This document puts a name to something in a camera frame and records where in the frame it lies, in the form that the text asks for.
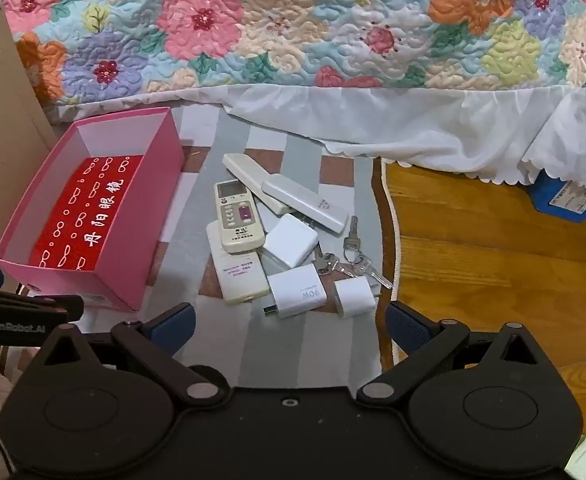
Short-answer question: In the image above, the blue box with label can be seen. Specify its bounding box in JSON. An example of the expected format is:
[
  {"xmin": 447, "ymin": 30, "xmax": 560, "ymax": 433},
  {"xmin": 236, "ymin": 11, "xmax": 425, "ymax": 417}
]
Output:
[{"xmin": 529, "ymin": 169, "xmax": 586, "ymax": 224}]

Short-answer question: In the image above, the slim white remote control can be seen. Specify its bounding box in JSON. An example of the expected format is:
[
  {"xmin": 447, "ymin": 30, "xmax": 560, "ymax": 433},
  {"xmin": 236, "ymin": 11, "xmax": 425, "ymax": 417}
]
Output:
[{"xmin": 262, "ymin": 174, "xmax": 350, "ymax": 235}]

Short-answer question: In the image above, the pink cardboard box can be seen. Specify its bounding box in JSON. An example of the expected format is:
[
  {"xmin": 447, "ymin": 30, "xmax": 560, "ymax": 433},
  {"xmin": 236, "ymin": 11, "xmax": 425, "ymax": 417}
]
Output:
[{"xmin": 0, "ymin": 106, "xmax": 186, "ymax": 312}]

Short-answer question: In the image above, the large white charger block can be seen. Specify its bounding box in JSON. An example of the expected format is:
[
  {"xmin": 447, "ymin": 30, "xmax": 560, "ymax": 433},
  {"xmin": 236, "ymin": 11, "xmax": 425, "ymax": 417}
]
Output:
[{"xmin": 265, "ymin": 265, "xmax": 333, "ymax": 320}]

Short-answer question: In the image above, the white remote with label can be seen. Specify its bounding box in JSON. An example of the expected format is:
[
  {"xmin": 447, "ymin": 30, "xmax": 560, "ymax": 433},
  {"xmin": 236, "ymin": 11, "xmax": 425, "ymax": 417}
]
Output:
[{"xmin": 205, "ymin": 220, "xmax": 271, "ymax": 306}]

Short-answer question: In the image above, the silver key bunch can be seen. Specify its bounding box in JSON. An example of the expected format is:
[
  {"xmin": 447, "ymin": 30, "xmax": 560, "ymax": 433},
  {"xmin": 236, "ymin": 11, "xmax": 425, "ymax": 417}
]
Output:
[{"xmin": 314, "ymin": 215, "xmax": 395, "ymax": 291}]

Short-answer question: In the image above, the white scalloped bed skirt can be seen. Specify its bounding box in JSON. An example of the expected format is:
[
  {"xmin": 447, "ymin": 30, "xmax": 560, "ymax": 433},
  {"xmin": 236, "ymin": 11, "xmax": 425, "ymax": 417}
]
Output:
[{"xmin": 56, "ymin": 82, "xmax": 586, "ymax": 187}]

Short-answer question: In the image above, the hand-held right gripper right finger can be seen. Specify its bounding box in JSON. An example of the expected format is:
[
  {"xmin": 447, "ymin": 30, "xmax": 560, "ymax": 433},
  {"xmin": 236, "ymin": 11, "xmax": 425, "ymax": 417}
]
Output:
[{"xmin": 357, "ymin": 301, "xmax": 556, "ymax": 406}]

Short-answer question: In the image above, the small white charger cube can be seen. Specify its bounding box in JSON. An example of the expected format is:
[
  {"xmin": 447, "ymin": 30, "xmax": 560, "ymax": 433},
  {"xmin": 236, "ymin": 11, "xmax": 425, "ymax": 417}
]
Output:
[{"xmin": 333, "ymin": 279, "xmax": 377, "ymax": 319}]

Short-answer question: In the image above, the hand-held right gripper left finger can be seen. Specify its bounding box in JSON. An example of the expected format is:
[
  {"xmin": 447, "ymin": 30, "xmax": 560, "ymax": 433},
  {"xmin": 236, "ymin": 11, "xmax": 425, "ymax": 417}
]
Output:
[{"xmin": 30, "ymin": 302, "xmax": 228, "ymax": 405}]

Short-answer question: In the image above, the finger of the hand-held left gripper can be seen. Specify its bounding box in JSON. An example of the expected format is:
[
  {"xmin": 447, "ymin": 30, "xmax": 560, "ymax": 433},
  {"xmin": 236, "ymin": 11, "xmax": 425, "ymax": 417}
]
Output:
[{"xmin": 0, "ymin": 267, "xmax": 85, "ymax": 321}]

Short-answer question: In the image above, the grey striped rug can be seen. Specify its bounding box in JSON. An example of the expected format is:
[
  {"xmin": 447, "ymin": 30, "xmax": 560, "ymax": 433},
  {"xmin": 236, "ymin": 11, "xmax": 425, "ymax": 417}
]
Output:
[{"xmin": 53, "ymin": 100, "xmax": 400, "ymax": 392}]

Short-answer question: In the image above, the brown cardboard box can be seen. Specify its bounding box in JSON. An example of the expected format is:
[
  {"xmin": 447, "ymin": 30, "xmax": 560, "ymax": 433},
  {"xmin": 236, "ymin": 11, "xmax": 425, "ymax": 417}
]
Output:
[{"xmin": 0, "ymin": 5, "xmax": 60, "ymax": 361}]

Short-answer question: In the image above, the white remote with screen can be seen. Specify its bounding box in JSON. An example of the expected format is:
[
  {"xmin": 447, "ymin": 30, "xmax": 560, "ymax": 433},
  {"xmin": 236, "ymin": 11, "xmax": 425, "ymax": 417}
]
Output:
[{"xmin": 213, "ymin": 179, "xmax": 265, "ymax": 254}]

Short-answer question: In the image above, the long white remote control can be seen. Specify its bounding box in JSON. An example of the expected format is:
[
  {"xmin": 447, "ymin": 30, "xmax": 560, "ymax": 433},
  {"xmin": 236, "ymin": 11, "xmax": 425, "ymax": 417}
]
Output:
[{"xmin": 222, "ymin": 153, "xmax": 294, "ymax": 213}]

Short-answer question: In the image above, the floral quilted bedspread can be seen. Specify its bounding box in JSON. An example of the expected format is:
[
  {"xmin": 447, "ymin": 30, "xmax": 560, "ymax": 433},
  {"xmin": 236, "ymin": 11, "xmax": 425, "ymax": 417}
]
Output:
[{"xmin": 0, "ymin": 0, "xmax": 586, "ymax": 123}]

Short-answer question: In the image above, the red printed glasses case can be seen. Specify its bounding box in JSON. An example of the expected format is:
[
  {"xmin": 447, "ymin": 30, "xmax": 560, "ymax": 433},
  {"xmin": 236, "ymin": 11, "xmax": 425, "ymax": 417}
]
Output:
[{"xmin": 28, "ymin": 155, "xmax": 146, "ymax": 272}]

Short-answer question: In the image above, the white rounded power adapter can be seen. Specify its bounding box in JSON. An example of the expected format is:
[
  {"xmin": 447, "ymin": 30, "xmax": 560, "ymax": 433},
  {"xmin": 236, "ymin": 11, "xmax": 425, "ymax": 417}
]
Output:
[{"xmin": 262, "ymin": 213, "xmax": 320, "ymax": 269}]

